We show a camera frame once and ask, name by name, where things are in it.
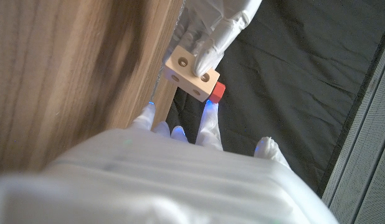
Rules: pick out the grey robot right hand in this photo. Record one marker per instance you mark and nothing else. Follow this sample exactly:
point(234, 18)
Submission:
point(164, 183)

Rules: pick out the red screw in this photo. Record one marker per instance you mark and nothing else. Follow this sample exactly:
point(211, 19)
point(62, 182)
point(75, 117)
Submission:
point(218, 92)

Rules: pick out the wooden block with holes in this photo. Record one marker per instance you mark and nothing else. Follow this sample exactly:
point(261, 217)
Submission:
point(189, 74)

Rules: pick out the black backdrop curtain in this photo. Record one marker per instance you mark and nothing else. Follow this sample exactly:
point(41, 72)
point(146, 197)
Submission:
point(289, 87)

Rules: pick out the white perforated metal panel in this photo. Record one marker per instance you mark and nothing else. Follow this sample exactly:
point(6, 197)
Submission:
point(367, 155)

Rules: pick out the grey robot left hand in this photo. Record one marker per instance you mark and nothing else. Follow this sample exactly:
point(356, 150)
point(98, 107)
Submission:
point(217, 28)

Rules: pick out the grey tape outline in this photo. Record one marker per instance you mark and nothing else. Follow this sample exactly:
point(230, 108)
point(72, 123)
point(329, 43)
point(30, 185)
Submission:
point(167, 49)

